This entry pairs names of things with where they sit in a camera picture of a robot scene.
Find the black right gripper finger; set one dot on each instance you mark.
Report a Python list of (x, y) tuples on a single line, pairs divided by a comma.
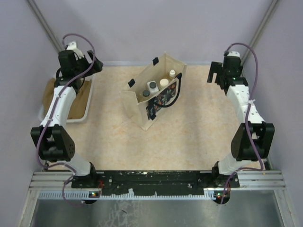
[(211, 76), (216, 66)]

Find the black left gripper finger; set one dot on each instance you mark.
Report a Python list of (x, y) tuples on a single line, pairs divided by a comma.
[(91, 54), (97, 67)]

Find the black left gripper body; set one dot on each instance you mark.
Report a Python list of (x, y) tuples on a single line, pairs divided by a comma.
[(83, 66)]

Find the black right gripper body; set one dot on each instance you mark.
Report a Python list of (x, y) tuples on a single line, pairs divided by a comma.
[(239, 68)]

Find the amber liquid clear bottle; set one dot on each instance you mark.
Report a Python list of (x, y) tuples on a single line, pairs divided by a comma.
[(172, 74)]

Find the olive green bottle cream cap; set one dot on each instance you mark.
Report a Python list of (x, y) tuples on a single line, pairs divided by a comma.
[(163, 83)]

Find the clear square bottle black cap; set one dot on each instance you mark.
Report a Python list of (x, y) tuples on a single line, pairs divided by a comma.
[(146, 95)]

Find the white square bottle black cap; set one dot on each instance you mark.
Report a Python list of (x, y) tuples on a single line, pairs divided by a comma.
[(152, 87)]

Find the cream canvas tote bag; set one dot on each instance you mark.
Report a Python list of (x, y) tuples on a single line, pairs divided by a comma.
[(145, 113)]

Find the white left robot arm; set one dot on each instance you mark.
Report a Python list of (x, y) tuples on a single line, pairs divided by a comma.
[(54, 146)]

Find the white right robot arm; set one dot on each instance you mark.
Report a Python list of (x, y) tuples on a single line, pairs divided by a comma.
[(253, 138)]

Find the white plastic basket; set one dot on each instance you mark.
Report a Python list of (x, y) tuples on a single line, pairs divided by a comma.
[(82, 111)]

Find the brown cloth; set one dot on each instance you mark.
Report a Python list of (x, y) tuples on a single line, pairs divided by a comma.
[(80, 99)]

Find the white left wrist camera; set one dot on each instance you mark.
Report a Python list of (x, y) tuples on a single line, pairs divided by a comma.
[(73, 46)]

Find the aluminium frame rail left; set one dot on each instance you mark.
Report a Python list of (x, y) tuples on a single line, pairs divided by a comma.
[(57, 45)]

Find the aluminium frame rail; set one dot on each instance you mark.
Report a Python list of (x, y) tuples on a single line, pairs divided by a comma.
[(57, 45), (263, 17)]

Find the aluminium frame rail right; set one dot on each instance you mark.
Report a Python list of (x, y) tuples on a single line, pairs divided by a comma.
[(263, 17)]

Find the white slotted cable duct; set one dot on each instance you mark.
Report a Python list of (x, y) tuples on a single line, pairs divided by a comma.
[(92, 195)]

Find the aluminium front frame rails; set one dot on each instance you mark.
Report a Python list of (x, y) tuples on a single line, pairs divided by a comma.
[(248, 180)]

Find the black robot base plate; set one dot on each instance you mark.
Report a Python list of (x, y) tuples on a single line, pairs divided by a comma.
[(160, 182)]

